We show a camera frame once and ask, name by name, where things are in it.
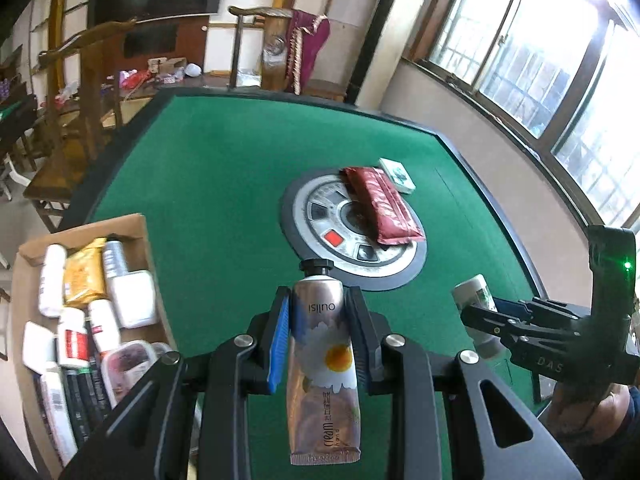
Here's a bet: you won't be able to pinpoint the cardboard box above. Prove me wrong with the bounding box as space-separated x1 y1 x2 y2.
11 213 176 471

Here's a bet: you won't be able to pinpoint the round table control panel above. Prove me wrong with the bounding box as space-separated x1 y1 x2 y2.
279 167 428 291

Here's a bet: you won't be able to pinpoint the red cloth pouch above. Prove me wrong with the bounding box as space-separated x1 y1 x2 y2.
340 166 426 246

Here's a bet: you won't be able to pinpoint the white standing air conditioner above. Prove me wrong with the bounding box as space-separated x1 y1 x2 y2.
347 0 435 109

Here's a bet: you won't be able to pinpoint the large white pill bottle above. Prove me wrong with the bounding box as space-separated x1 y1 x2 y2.
39 244 67 317

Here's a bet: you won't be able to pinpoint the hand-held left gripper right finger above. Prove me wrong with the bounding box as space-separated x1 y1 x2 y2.
345 286 583 480

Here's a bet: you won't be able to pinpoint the wooden armchair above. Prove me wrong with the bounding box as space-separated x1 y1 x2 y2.
22 17 138 233
228 5 331 96

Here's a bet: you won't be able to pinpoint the red pink bags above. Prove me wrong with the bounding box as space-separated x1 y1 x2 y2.
117 69 153 90

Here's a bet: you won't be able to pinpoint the white toothbrush package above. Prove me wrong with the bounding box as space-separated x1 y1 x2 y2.
39 372 78 466

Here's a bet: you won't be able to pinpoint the small white jar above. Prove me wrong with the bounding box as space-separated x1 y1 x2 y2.
452 274 503 361

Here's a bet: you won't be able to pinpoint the window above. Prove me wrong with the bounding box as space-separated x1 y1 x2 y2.
402 0 640 233

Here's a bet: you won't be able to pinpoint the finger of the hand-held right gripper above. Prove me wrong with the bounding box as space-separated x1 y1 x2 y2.
492 298 582 324
460 305 537 362

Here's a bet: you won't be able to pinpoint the yellow cracker packet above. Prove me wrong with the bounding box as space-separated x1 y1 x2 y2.
64 237 108 308

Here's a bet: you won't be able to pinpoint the person's right hand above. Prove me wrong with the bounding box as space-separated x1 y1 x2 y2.
542 385 633 461

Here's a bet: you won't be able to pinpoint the low wooden table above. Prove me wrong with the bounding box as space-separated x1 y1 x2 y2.
102 70 266 106

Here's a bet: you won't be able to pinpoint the white bottle red label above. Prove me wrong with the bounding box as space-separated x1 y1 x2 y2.
56 307 91 368

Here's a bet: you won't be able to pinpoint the bundle of black markers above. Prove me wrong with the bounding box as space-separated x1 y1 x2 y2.
32 360 115 443

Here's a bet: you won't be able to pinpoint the clear pouch pink contents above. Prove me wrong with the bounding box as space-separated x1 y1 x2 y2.
101 340 173 406

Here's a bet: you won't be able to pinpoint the dark side table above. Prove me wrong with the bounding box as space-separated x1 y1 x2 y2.
0 77 38 171

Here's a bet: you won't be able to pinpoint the white usb adapter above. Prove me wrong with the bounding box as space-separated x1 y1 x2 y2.
22 321 57 373

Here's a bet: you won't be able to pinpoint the small open carton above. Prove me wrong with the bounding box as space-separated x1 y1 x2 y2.
148 57 187 73

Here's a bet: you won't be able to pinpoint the silver daisy hand cream tube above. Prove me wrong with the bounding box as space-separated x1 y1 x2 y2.
289 259 362 466

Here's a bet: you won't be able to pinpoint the brown television cabinet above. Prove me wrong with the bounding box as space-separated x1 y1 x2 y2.
107 12 211 91

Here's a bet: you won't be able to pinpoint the maroon fringed cloth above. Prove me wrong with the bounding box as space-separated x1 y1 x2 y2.
285 9 331 96

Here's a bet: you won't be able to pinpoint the white plastic stool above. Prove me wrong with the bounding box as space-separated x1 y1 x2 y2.
0 152 26 201

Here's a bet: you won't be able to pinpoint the white green wipes packet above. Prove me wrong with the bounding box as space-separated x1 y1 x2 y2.
378 157 417 193

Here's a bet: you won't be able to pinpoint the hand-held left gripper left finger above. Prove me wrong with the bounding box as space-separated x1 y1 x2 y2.
59 286 293 480

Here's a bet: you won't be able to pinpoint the silver grey tube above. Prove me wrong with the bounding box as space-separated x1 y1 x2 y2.
102 234 130 278

